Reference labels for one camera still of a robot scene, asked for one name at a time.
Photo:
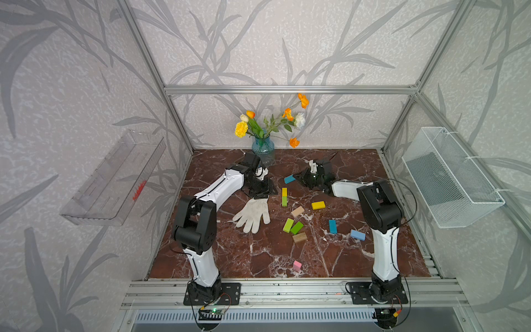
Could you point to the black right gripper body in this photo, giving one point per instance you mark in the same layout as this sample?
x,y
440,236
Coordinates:
x,y
311,178

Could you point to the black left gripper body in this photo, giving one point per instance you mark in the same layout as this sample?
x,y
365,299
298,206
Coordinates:
x,y
259,188

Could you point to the teal block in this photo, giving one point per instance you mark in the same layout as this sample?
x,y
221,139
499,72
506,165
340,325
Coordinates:
x,y
289,179
333,227

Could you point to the large yellow block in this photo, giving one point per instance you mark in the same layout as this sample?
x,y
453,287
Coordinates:
x,y
318,205

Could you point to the light wood block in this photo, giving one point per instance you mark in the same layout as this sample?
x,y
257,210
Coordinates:
x,y
297,212

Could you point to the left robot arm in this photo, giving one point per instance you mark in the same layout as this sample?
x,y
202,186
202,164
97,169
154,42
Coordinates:
x,y
195,223

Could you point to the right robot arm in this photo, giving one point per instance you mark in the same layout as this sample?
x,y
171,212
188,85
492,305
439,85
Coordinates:
x,y
382,213

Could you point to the white cotton glove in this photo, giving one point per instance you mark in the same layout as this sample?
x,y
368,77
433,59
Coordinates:
x,y
250,217

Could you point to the blue glass vase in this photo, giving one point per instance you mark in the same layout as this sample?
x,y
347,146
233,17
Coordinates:
x,y
264,148

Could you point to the lime green block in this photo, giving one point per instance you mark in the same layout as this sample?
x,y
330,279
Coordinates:
x,y
288,225

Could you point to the dark green block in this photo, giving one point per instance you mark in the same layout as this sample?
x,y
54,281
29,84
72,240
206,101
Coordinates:
x,y
296,228

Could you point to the artificial flowers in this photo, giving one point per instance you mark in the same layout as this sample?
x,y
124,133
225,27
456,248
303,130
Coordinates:
x,y
288,120

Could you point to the dark wood block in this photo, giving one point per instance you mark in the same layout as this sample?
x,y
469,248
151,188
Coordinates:
x,y
300,237

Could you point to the light blue block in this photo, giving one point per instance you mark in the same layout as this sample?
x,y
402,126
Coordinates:
x,y
358,235

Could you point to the pink block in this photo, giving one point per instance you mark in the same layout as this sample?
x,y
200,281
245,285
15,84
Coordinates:
x,y
297,266

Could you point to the left circuit board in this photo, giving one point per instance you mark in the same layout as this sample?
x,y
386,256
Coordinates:
x,y
212,314

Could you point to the circuit board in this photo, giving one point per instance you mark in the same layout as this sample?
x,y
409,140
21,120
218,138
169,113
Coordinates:
x,y
212,314
387,316

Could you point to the clear plastic shelf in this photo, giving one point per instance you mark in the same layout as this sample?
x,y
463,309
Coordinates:
x,y
110,193

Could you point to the right circuit board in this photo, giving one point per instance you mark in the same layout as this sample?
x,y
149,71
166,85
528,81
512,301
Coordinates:
x,y
387,316

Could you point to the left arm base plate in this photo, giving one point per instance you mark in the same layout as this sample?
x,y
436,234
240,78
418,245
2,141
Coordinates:
x,y
224,293

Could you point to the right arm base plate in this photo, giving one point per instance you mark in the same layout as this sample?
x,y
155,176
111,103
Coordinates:
x,y
375,293

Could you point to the white wire basket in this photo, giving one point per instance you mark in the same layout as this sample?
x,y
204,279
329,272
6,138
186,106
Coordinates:
x,y
456,191

